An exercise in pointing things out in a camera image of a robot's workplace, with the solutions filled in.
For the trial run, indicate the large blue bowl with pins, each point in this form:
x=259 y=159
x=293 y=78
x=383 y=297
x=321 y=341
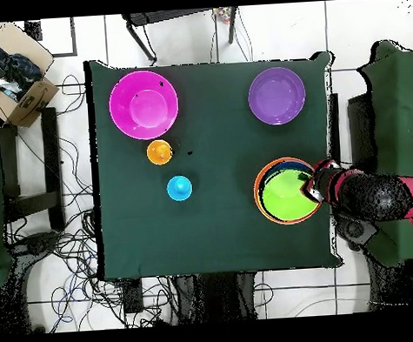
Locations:
x=286 y=166

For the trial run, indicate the green bowl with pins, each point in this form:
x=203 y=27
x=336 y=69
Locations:
x=284 y=197

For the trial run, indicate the purple bowl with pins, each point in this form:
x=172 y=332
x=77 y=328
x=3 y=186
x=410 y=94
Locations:
x=277 y=96

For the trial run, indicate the blue cup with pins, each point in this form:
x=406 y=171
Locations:
x=179 y=188

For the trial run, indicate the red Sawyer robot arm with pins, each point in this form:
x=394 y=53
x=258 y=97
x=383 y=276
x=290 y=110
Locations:
x=375 y=195

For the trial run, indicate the orange bowl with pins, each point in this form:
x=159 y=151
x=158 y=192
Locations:
x=293 y=221

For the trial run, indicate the black box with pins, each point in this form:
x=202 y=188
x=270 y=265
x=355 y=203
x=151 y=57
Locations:
x=361 y=137

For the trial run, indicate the dark green table cloth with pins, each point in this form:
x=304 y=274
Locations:
x=205 y=97

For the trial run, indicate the orange cup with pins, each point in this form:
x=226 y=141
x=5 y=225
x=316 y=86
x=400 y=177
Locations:
x=159 y=152

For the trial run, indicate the pink bowl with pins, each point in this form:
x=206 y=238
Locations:
x=143 y=105

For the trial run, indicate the colourful toy pile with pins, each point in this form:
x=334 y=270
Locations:
x=223 y=14

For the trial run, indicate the cardboard box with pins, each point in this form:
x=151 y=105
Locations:
x=31 y=105

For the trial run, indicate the dark blue cloth bundle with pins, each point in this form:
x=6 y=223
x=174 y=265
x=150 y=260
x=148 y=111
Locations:
x=19 y=67

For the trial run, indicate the black metal stool frame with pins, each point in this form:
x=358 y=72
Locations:
x=169 y=15

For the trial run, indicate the black bench frame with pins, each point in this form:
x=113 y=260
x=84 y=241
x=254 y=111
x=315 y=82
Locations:
x=51 y=152

